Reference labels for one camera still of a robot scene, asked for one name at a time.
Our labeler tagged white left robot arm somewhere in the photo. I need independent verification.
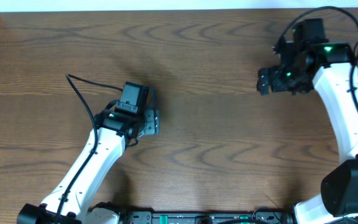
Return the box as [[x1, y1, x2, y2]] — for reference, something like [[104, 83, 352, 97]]
[[17, 82, 160, 224]]

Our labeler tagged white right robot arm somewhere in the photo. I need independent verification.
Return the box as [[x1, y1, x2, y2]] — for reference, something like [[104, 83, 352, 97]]
[[257, 19, 358, 223]]

